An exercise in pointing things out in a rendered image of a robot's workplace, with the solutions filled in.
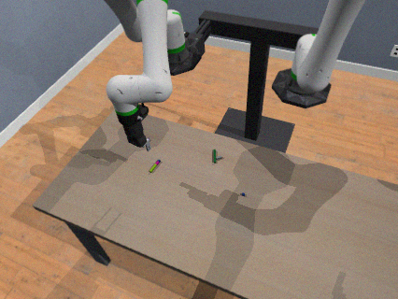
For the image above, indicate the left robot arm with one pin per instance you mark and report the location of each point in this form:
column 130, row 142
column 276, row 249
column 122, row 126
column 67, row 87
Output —
column 312, row 68

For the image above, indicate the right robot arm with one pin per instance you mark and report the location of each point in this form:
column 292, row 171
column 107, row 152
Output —
column 164, row 44

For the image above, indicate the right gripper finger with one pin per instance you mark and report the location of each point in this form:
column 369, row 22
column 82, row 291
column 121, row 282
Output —
column 148, row 147

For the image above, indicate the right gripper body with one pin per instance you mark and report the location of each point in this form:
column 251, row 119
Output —
column 132, row 126

